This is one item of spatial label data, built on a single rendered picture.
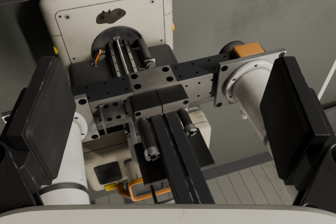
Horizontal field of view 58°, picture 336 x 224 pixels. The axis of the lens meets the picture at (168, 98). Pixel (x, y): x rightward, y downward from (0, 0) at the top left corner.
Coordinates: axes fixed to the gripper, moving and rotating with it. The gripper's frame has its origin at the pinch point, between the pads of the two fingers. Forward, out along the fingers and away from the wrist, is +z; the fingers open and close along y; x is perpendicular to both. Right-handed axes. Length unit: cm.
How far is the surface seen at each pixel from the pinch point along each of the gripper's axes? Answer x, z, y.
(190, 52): -124, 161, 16
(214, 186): -302, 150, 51
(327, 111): -228, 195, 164
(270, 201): -301, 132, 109
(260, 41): -127, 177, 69
